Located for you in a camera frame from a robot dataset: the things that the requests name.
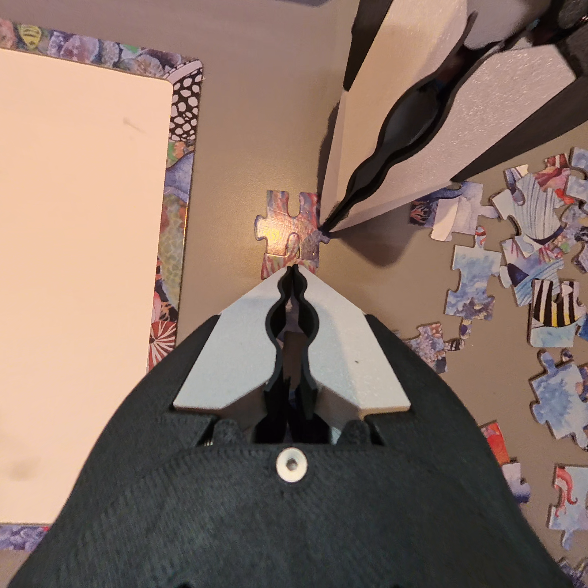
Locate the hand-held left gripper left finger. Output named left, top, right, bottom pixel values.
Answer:
left=173, top=267, right=295, bottom=445

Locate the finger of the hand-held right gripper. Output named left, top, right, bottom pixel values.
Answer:
left=322, top=0, right=478, bottom=229
left=330, top=43, right=576, bottom=231

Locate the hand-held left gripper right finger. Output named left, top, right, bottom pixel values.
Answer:
left=293, top=266, right=411, bottom=445

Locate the pile of loose puzzle pieces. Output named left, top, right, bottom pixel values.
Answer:
left=404, top=147, right=588, bottom=588

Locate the puzzle frame board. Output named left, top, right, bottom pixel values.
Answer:
left=0, top=18, right=204, bottom=552

